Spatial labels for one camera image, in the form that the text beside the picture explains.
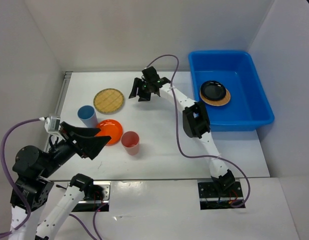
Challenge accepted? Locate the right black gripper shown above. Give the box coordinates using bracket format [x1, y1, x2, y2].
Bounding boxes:
[128, 77, 151, 102]

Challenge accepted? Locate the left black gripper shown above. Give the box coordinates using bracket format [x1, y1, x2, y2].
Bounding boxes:
[40, 120, 112, 177]

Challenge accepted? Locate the green-rimmed bamboo tray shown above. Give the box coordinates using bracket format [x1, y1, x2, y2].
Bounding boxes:
[93, 88, 125, 114]

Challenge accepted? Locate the pink plastic cup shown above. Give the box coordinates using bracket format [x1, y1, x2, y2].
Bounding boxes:
[121, 131, 140, 156]

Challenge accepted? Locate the black plastic plate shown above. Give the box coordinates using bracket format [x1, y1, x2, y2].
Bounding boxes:
[200, 80, 227, 101]

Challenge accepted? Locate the brown woven bamboo tray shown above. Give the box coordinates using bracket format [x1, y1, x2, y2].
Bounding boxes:
[199, 89, 231, 107]

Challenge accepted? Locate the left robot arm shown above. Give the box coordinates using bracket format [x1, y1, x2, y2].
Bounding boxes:
[8, 118, 111, 240]

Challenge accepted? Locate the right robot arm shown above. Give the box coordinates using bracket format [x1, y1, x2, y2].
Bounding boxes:
[129, 66, 235, 197]

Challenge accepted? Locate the blue plastic bin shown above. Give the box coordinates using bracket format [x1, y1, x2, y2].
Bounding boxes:
[188, 50, 275, 132]

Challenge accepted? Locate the blue plastic cup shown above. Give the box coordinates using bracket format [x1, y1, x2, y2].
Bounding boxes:
[77, 105, 98, 128]

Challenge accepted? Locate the orange plastic plate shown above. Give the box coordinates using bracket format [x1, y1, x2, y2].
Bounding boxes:
[96, 119, 123, 146]

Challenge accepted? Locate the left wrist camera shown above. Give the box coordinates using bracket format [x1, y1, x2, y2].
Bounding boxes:
[44, 114, 61, 136]

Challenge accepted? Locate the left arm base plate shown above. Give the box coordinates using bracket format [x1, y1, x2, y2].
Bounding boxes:
[72, 181, 111, 213]

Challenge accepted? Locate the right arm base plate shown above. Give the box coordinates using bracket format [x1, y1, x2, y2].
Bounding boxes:
[197, 179, 244, 210]

